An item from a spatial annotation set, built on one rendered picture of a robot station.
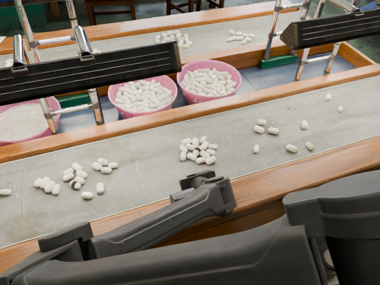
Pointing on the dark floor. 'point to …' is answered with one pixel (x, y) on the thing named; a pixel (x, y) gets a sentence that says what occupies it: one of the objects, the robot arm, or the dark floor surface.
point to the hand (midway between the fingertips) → (189, 180)
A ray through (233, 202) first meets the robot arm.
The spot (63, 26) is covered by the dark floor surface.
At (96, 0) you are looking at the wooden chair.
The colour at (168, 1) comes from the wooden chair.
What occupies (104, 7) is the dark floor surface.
